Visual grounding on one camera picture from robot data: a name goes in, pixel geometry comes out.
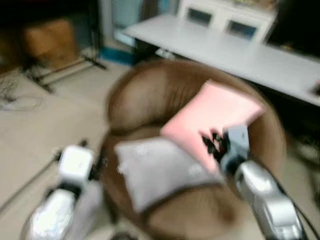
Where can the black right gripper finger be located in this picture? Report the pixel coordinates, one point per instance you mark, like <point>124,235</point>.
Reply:
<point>207,146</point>
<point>216,134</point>

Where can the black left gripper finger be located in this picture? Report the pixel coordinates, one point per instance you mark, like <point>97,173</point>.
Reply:
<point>83,144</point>
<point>103,158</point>

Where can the pink pillow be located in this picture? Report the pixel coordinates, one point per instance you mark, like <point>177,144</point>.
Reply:
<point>215,107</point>

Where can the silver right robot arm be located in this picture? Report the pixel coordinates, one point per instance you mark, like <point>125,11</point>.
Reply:
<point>265,200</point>

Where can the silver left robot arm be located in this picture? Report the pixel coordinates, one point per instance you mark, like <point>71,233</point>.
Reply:
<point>55,215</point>

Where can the grey pillow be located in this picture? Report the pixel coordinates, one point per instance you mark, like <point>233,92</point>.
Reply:
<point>160,167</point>

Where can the brown round sofa chair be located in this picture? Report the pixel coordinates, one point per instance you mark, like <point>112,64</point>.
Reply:
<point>150,100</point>

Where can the black metal stand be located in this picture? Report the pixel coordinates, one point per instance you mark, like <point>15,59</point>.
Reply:
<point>60,70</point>

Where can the long white table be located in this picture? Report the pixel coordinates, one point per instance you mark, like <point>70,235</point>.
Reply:
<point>235,57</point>

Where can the brown cardboard box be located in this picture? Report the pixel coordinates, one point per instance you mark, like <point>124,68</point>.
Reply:
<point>50,42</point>

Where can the white cabinet with glass doors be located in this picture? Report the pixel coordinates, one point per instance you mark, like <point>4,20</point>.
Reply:
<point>225,20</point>

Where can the black screen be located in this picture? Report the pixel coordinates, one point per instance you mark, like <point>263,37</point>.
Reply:
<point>297,25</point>

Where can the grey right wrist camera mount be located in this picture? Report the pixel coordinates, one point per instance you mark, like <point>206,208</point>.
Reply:
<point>237,142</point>

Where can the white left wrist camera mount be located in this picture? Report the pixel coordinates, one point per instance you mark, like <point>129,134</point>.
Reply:
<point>76,164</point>

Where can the black chair frame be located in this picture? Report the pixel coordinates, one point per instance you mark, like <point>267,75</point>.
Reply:
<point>307,170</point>

